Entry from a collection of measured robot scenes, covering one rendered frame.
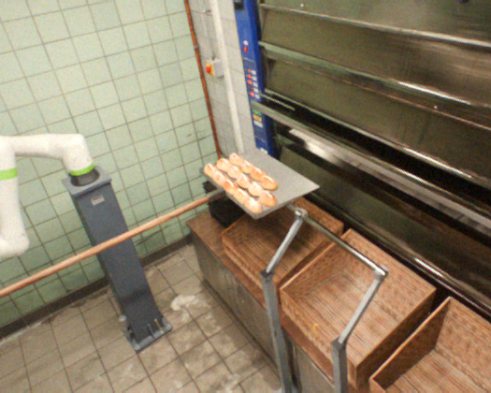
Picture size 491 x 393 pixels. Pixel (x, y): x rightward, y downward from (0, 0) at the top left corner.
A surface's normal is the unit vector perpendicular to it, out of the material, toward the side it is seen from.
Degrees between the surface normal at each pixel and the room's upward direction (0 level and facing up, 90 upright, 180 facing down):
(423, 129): 70
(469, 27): 90
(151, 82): 90
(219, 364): 0
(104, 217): 90
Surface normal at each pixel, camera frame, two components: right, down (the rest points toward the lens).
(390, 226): -0.79, 0.07
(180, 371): -0.11, -0.85
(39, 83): 0.59, 0.37
